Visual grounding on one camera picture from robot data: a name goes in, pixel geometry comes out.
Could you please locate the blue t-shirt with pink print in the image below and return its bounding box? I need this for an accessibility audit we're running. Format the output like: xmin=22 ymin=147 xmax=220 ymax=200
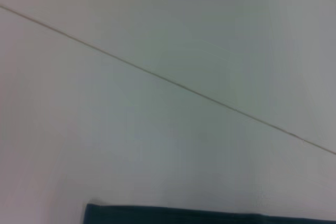
xmin=84 ymin=202 xmax=336 ymax=224

